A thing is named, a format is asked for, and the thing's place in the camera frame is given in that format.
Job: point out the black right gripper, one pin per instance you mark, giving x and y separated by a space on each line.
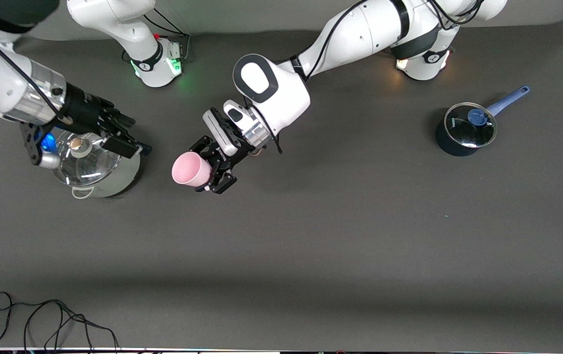
84 111

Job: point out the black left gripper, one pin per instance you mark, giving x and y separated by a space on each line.
233 158

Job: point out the pink plastic cup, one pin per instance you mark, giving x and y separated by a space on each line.
188 169

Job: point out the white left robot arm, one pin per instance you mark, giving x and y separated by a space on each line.
360 29

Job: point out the pale grey stockpot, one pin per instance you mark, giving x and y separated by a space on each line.
124 177

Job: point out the glass lid with brass knob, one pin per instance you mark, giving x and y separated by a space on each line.
90 167

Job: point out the dark blue saucepan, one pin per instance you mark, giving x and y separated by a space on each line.
451 147

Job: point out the glass lid with blue knob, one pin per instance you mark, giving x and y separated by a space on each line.
463 132

